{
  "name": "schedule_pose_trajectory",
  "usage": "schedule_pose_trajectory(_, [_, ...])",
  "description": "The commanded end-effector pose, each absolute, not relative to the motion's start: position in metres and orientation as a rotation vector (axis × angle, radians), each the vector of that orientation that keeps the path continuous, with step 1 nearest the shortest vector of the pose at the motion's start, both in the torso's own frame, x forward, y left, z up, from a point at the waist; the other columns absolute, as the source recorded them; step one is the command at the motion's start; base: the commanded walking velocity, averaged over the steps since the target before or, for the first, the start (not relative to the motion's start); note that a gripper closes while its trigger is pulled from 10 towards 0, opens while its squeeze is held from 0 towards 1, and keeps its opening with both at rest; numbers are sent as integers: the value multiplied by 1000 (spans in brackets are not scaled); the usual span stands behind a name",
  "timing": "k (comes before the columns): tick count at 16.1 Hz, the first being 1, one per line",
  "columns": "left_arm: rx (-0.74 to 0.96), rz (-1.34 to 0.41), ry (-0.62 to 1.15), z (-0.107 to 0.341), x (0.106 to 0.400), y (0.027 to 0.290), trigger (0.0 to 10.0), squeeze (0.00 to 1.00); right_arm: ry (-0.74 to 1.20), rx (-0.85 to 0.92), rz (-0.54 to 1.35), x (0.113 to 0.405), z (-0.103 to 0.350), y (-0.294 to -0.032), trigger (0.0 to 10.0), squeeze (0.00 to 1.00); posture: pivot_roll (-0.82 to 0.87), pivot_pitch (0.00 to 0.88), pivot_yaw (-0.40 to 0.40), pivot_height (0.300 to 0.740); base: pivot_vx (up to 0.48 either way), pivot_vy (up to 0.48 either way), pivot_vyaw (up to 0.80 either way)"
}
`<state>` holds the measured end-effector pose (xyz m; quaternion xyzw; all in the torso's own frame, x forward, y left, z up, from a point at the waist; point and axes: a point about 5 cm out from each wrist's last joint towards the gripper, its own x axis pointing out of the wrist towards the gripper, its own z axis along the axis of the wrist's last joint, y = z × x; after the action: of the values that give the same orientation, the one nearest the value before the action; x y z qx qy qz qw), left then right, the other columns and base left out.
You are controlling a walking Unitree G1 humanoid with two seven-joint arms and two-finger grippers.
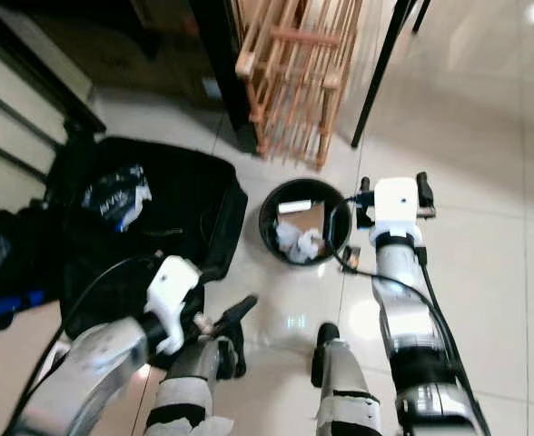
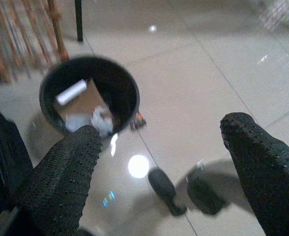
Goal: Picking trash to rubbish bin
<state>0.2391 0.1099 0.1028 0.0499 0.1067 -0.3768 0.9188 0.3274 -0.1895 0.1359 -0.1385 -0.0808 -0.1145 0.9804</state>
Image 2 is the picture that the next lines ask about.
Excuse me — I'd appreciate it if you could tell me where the crumpled white paper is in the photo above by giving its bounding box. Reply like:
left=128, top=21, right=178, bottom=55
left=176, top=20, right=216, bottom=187
left=65, top=114, right=91, bottom=133
left=91, top=106, right=114, bottom=137

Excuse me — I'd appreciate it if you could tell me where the large black bag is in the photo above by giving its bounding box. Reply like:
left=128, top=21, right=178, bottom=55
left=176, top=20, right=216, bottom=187
left=0, top=100, right=34, bottom=222

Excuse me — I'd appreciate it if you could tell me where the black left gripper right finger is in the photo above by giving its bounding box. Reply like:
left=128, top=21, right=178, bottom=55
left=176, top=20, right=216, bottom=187
left=220, top=112, right=289, bottom=236

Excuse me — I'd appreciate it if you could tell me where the silver black robot right leg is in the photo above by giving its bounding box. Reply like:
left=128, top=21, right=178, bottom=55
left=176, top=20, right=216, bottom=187
left=186, top=159, right=227, bottom=216

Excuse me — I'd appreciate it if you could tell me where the dark snack wrapper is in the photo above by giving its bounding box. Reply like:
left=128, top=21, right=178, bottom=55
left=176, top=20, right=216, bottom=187
left=129, top=112, right=147, bottom=130

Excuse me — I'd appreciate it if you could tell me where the brown cardboard piece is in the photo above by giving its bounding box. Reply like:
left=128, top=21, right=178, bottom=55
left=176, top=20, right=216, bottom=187
left=53, top=79, right=111, bottom=123

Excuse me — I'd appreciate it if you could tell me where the folded wooden rack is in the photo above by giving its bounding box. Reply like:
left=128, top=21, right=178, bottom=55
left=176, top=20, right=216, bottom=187
left=0, top=0, right=69, bottom=83

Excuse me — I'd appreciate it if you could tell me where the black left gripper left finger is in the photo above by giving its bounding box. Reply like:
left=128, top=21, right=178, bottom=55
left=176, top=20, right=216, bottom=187
left=10, top=124, right=103, bottom=236

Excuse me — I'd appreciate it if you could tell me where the white tube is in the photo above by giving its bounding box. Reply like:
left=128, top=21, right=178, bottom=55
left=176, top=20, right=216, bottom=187
left=56, top=79, right=88, bottom=105

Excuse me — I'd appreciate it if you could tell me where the round black rubbish bin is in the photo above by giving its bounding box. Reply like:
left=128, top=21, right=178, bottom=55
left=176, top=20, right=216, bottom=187
left=38, top=56, right=141, bottom=138

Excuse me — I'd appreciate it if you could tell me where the clear plastic bag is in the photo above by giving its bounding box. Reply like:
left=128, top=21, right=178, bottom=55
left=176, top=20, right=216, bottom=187
left=259, top=0, right=289, bottom=31

